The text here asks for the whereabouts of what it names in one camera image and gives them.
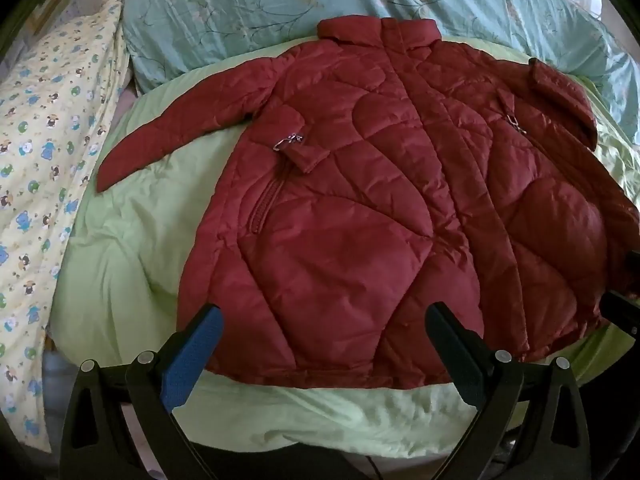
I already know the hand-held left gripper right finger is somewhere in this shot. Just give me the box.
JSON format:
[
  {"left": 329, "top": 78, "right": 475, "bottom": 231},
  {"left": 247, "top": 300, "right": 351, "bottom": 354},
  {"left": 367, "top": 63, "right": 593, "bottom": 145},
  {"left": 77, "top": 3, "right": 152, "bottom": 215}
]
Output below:
[{"left": 424, "top": 301, "right": 597, "bottom": 480}]

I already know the teal floral quilt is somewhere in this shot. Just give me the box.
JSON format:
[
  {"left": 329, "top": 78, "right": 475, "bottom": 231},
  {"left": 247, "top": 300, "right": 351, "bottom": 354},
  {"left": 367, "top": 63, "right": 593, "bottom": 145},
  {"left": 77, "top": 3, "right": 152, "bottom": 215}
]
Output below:
[{"left": 120, "top": 0, "right": 640, "bottom": 133}]

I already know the yellow cartoon print sheet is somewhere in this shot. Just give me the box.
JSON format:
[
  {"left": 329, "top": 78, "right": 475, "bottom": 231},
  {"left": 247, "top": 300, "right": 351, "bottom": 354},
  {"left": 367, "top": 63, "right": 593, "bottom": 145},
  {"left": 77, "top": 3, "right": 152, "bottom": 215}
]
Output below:
[{"left": 0, "top": 0, "right": 133, "bottom": 456}]

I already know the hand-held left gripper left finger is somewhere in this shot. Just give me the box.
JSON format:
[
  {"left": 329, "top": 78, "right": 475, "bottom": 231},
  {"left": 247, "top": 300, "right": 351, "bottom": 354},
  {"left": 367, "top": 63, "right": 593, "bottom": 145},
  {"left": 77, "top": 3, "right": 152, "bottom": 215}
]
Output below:
[{"left": 60, "top": 304, "right": 224, "bottom": 480}]

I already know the red quilted jacket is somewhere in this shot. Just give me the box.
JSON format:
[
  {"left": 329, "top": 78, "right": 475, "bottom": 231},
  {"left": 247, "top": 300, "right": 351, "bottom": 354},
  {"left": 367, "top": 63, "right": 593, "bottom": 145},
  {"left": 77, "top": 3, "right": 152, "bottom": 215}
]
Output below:
[{"left": 95, "top": 16, "right": 640, "bottom": 391}]

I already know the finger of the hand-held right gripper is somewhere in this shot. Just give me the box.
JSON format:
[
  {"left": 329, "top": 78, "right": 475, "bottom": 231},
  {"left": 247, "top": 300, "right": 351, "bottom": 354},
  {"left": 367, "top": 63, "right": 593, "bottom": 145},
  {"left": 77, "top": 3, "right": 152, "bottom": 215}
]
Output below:
[{"left": 601, "top": 289, "right": 640, "bottom": 324}]

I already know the light green blanket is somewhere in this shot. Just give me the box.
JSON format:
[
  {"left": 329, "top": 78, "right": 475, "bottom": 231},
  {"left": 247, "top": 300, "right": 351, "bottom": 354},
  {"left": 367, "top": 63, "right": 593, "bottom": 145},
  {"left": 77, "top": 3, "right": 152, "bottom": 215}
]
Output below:
[{"left": 50, "top": 35, "right": 640, "bottom": 461}]

